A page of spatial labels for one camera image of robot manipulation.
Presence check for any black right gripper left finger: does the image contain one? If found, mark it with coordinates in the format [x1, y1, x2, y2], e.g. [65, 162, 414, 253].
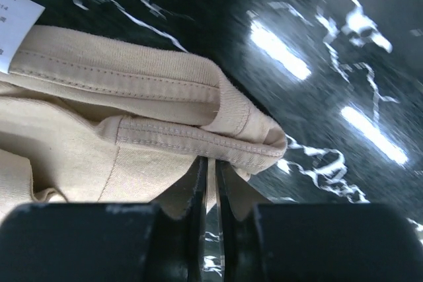
[187, 157, 208, 281]

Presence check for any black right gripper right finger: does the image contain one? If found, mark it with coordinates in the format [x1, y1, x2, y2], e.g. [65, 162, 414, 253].
[215, 160, 268, 281]

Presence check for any beige t-shirt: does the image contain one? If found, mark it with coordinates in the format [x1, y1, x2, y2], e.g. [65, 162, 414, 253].
[1, 26, 287, 217]

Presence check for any white garment care label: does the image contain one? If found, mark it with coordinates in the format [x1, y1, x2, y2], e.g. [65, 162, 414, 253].
[0, 0, 45, 74]

